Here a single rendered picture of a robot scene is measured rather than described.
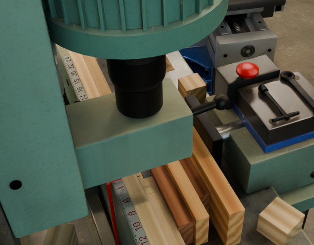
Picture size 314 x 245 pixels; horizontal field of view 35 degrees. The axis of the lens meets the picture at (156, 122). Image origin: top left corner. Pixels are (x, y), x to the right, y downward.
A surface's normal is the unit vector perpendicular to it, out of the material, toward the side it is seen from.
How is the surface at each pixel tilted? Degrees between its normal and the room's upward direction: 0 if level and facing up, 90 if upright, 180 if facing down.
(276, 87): 0
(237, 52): 90
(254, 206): 0
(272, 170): 90
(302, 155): 90
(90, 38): 90
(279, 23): 0
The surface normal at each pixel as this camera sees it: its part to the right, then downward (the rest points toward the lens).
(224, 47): 0.15, 0.69
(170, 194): -0.04, -0.71
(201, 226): 0.36, 0.65
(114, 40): -0.10, 0.70
